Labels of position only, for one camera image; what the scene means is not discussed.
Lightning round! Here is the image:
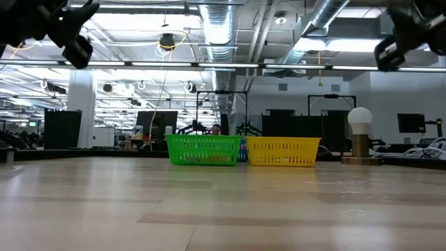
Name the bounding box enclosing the white pillar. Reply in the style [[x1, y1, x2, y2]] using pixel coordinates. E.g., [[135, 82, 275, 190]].
[[66, 69, 97, 149]]

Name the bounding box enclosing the long light strip bar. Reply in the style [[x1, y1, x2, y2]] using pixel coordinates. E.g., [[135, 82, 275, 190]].
[[0, 59, 446, 73]]

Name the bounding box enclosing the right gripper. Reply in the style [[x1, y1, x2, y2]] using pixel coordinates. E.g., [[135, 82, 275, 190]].
[[374, 1, 429, 73]]

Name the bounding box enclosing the green plastic basket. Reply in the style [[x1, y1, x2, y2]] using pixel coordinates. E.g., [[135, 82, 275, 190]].
[[165, 134, 243, 167]]

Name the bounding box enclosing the white low cabinet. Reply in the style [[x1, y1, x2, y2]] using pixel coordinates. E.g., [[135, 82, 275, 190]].
[[92, 126, 116, 148]]

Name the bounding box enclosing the white cable bundle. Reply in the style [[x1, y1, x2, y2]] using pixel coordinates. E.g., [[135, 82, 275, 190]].
[[371, 136, 446, 160]]

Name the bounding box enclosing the yellow plastic basket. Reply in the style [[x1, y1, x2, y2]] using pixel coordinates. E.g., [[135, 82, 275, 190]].
[[245, 135, 322, 167]]

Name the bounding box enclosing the black cabinet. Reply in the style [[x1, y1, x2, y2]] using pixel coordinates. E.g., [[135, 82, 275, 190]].
[[43, 109, 84, 150]]

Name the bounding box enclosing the bulb lamp on round base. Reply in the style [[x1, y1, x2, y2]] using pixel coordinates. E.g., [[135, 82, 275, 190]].
[[340, 106, 383, 166]]

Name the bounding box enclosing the small black monitor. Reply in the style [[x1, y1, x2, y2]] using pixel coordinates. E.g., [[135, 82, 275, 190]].
[[397, 112, 426, 134]]

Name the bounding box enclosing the black ceiling camera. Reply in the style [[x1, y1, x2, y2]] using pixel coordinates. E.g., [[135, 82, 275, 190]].
[[158, 32, 177, 51]]

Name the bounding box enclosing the black partition panel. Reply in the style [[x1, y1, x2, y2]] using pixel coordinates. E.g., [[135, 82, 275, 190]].
[[261, 109, 351, 139]]

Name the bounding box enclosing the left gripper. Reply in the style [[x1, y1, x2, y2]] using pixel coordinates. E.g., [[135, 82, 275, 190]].
[[48, 1, 100, 70]]

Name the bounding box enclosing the blue plastic basket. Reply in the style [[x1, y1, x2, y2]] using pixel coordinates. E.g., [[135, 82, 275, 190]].
[[237, 138, 249, 162]]

